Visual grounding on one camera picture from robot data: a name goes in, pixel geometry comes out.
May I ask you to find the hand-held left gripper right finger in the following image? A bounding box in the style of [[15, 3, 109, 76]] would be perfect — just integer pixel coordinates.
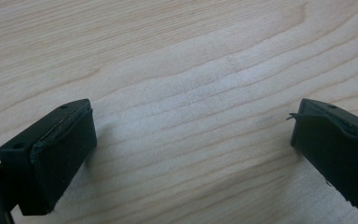
[[286, 98, 358, 217]]

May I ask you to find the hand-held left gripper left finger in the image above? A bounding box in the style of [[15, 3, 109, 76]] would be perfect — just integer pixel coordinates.
[[0, 98, 98, 217]]

